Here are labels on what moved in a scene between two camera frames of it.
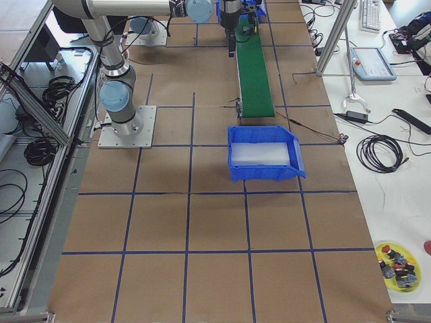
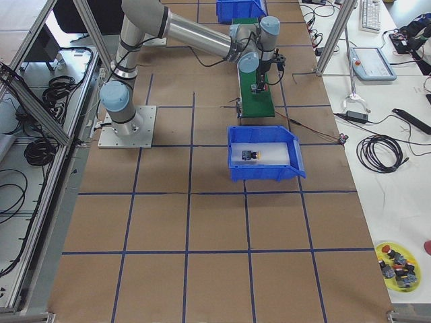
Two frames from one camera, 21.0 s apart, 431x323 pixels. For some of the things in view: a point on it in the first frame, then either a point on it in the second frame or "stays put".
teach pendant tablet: [370, 64] stays put
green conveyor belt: [255, 91] stays put
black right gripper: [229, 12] → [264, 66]
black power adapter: [356, 116] stays put
